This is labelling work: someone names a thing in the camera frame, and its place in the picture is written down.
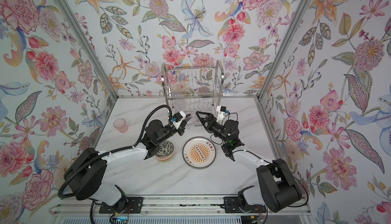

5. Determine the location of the orange white bowl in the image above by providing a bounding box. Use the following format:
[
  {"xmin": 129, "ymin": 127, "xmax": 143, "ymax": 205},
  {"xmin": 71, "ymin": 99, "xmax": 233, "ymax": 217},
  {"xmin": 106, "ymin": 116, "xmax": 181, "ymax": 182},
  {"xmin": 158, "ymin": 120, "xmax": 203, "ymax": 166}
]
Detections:
[{"xmin": 155, "ymin": 156, "xmax": 172, "ymax": 162}]

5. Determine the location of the chrome two-tier dish rack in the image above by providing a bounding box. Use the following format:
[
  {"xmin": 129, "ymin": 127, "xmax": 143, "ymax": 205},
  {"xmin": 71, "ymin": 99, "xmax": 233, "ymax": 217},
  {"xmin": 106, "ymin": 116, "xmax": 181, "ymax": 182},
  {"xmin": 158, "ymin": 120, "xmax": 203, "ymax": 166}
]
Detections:
[{"xmin": 158, "ymin": 61, "xmax": 225, "ymax": 123}]

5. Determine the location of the red patterned bowl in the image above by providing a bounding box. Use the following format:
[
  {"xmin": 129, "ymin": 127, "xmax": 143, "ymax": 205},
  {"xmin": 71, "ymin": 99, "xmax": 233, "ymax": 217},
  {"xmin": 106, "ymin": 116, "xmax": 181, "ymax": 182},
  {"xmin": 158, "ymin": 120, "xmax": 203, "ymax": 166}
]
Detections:
[{"xmin": 154, "ymin": 141, "xmax": 175, "ymax": 157}]

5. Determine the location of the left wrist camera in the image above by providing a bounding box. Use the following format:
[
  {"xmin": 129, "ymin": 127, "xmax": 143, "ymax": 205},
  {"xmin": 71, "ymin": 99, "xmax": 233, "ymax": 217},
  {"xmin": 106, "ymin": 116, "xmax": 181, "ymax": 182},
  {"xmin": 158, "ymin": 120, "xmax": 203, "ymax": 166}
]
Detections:
[{"xmin": 171, "ymin": 111, "xmax": 186, "ymax": 130}]

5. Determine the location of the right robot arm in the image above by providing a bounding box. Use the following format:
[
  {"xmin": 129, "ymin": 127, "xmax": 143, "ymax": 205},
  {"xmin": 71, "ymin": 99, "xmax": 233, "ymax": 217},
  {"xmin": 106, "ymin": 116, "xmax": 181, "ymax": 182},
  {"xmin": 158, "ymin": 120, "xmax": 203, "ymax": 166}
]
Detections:
[{"xmin": 195, "ymin": 111, "xmax": 302, "ymax": 213}]

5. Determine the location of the pink tinted glass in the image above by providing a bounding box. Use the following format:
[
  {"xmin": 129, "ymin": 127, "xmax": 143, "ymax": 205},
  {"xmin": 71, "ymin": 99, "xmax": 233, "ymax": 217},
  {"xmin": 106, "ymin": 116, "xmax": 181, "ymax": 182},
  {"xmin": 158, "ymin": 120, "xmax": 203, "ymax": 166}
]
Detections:
[{"xmin": 113, "ymin": 118, "xmax": 128, "ymax": 133}]

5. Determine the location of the clear glass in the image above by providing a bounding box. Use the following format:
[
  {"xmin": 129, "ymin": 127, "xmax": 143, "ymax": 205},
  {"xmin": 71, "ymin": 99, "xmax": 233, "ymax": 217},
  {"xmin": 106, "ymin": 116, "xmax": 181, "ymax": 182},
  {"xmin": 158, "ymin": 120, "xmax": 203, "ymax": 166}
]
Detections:
[{"xmin": 185, "ymin": 115, "xmax": 194, "ymax": 130}]

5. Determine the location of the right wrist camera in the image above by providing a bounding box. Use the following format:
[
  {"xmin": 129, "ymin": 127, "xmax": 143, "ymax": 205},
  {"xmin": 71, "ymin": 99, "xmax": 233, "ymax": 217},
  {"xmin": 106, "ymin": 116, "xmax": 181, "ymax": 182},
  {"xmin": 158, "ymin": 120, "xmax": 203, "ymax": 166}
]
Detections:
[{"xmin": 216, "ymin": 105, "xmax": 230, "ymax": 122}]

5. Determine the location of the patterned plate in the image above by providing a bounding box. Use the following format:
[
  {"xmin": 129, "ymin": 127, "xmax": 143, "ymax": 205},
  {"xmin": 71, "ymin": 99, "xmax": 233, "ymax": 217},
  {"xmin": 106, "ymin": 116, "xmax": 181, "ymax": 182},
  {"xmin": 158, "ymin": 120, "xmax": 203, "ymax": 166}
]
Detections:
[{"xmin": 182, "ymin": 137, "xmax": 216, "ymax": 170}]

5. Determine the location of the black corrugated cable left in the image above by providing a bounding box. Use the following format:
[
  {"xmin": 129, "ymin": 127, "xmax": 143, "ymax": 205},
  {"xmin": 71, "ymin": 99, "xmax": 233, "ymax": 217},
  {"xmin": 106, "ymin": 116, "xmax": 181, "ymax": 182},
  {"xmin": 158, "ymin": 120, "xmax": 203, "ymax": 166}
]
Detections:
[{"xmin": 57, "ymin": 104, "xmax": 173, "ymax": 224}]

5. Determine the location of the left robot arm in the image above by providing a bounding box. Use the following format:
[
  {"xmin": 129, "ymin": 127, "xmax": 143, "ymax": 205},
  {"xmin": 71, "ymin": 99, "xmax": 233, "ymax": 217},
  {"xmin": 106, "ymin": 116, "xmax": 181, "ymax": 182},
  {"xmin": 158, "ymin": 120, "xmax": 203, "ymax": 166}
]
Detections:
[{"xmin": 58, "ymin": 111, "xmax": 192, "ymax": 206}]

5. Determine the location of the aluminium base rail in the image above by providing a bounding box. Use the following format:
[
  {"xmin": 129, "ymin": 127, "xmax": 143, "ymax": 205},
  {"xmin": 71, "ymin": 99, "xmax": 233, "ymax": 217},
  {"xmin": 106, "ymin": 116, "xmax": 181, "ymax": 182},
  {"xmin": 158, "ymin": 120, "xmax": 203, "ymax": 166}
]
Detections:
[{"xmin": 49, "ymin": 195, "xmax": 315, "ymax": 224}]

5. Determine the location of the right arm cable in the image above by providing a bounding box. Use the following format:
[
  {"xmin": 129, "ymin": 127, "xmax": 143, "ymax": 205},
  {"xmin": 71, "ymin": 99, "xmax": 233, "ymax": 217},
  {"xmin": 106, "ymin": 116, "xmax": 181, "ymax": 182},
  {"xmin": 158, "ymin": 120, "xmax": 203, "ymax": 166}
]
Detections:
[{"xmin": 210, "ymin": 112, "xmax": 309, "ymax": 208}]

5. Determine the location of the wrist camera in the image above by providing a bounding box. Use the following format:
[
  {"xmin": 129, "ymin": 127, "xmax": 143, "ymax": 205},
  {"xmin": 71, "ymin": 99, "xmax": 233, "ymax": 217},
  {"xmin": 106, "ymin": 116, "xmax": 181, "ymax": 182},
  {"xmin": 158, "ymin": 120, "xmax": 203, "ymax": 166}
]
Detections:
[
  {"xmin": 216, "ymin": 105, "xmax": 230, "ymax": 122},
  {"xmin": 171, "ymin": 111, "xmax": 186, "ymax": 130}
]

